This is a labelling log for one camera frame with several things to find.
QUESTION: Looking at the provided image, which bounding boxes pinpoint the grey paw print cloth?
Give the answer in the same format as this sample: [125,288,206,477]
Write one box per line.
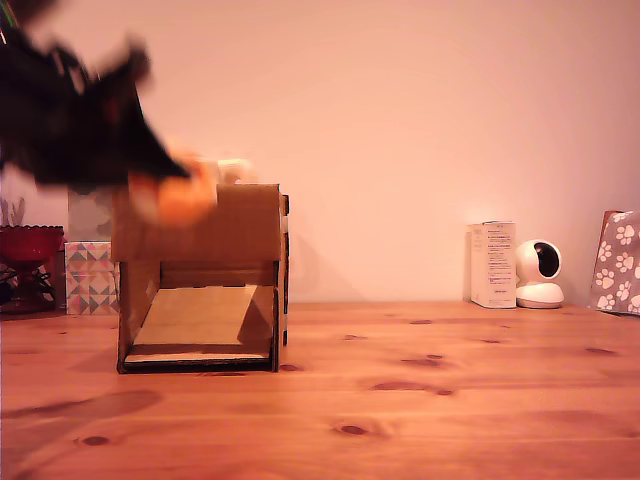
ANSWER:
[588,210,640,316]

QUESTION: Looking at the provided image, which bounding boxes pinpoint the red glass bowl on stand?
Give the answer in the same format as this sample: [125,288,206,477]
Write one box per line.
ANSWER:
[0,224,65,315]

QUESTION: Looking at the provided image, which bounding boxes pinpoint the cardboard dice tower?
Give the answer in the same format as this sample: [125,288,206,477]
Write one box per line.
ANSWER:
[110,182,291,375]

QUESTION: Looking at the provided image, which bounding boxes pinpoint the cream electric kettle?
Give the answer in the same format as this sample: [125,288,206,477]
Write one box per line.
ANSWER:
[199,157,261,187]

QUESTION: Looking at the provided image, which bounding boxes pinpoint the cloud print tissue box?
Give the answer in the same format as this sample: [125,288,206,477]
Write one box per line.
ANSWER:
[67,185,117,243]

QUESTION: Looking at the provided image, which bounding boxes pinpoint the small white round camera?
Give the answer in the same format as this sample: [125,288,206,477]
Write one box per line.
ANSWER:
[514,238,565,309]

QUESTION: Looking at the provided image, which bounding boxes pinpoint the orange white yellow footbag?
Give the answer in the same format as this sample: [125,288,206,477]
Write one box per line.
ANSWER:
[127,151,219,230]

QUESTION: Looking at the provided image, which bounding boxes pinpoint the dried plant sticks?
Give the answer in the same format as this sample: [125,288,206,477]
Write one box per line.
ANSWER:
[0,196,26,228]

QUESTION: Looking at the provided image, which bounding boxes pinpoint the white carton box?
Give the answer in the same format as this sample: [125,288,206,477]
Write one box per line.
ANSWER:
[468,220,518,310]

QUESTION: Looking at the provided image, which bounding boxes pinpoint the triangle pattern tissue box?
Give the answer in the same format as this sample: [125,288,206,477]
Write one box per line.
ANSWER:
[63,240,122,317]

